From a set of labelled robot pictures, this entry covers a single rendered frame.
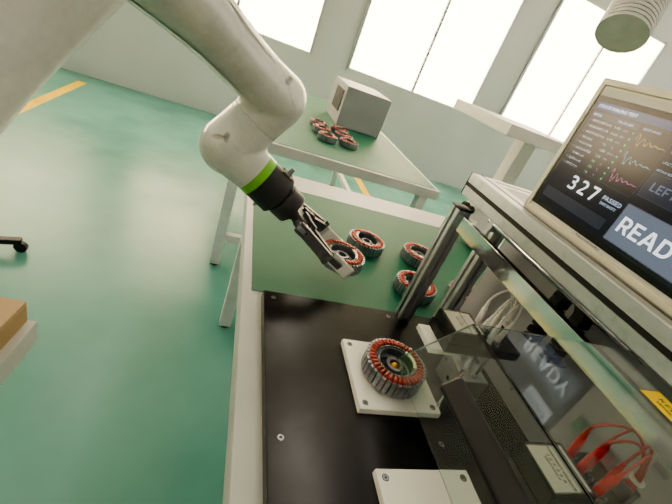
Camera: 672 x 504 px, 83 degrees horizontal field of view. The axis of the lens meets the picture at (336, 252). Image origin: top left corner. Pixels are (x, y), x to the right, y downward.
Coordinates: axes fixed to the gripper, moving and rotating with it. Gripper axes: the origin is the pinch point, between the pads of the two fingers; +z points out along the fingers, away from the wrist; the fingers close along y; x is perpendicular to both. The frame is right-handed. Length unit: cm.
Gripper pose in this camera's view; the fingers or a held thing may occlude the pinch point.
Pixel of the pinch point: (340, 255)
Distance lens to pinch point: 90.4
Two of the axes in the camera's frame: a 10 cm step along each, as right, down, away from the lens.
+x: -7.7, 5.9, 2.4
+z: 6.3, 6.2, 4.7
